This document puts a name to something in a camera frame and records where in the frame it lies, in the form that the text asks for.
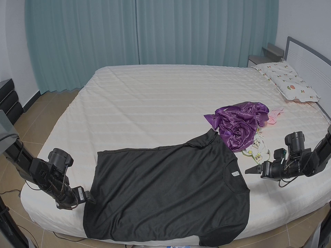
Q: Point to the black chest of drawers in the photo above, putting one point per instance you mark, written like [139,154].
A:
[9,97]

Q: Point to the blue-green curtain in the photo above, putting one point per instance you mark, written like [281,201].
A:
[206,22]
[77,35]

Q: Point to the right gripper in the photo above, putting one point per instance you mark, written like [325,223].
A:
[272,170]

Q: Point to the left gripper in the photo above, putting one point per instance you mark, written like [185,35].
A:
[71,199]

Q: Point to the purple satin garment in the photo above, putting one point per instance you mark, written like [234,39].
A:
[238,128]

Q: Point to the white printed garment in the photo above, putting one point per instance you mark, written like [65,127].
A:
[258,151]

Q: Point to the grey bedside table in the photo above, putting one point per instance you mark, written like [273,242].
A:
[258,60]

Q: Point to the pink garment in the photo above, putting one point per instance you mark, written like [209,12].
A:
[274,116]

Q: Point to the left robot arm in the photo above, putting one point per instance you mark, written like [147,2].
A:
[23,161]

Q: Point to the white printed pillow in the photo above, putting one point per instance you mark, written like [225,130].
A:
[289,81]

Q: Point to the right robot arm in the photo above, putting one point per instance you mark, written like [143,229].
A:
[310,161]

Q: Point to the bed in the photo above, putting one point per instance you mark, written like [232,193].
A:
[155,99]

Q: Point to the black T-shirt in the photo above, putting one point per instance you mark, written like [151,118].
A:
[160,190]

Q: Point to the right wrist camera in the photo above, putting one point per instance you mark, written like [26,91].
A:
[278,154]

